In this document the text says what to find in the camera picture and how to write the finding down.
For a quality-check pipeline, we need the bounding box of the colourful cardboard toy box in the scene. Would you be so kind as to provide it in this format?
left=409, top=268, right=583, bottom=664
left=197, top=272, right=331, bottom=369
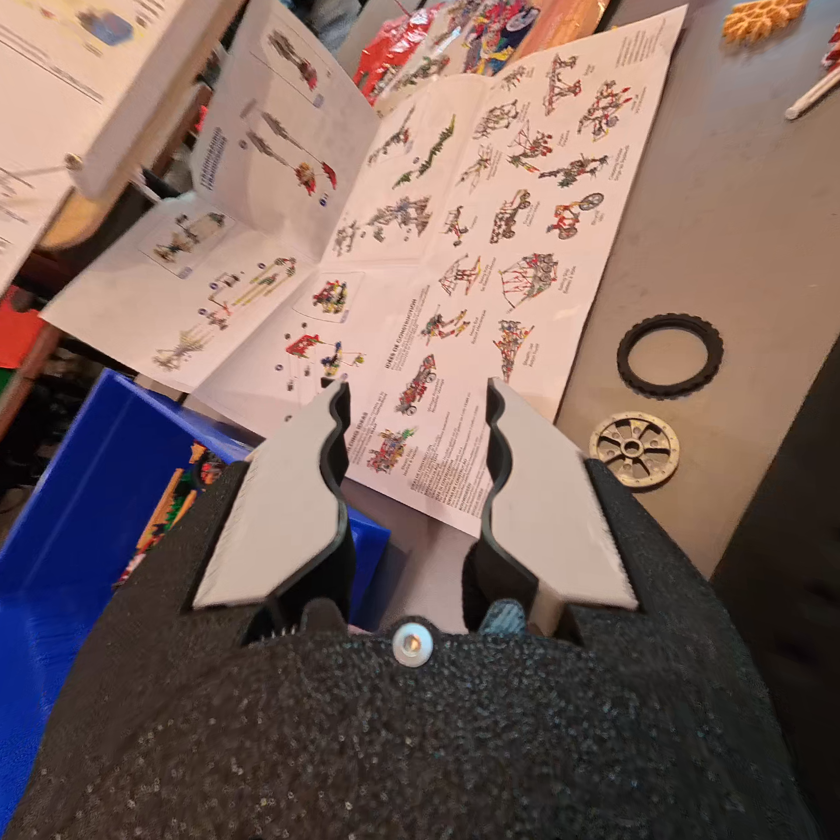
left=354, top=0, right=611, bottom=106

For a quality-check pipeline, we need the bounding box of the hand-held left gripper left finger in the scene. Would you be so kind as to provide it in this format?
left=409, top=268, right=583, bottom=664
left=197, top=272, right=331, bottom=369
left=192, top=379, right=358, bottom=611

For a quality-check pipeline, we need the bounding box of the white printed board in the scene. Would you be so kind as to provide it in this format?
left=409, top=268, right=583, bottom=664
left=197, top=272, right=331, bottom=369
left=0, top=0, right=247, bottom=293

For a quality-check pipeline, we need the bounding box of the pile of colourful toy pieces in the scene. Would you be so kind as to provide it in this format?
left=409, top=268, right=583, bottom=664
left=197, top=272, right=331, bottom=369
left=115, top=443, right=227, bottom=588

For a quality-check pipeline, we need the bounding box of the white plastic rod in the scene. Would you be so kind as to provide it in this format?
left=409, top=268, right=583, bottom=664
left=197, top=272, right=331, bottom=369
left=785, top=64, right=840, bottom=121

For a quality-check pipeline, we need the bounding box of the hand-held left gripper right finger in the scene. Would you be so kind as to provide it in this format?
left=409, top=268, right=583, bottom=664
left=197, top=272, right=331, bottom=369
left=462, top=377, right=639, bottom=634

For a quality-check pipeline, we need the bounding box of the black rubber toy tire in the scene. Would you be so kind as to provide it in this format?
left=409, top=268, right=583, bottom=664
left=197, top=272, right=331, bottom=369
left=617, top=314, right=725, bottom=399

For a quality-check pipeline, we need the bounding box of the grey plastic toy wheel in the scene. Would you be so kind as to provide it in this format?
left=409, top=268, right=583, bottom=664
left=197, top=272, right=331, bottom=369
left=588, top=411, right=680, bottom=490

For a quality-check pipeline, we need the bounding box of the yellow snowflake connector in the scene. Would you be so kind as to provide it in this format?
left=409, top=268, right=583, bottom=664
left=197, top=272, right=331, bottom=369
left=722, top=0, right=809, bottom=43

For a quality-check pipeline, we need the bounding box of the white printed instruction sheet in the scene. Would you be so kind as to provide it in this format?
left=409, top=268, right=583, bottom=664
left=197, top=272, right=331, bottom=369
left=41, top=0, right=689, bottom=539

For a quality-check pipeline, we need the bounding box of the blue plastic parts bin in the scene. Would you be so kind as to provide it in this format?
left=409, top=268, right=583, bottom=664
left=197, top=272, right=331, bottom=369
left=0, top=367, right=392, bottom=798

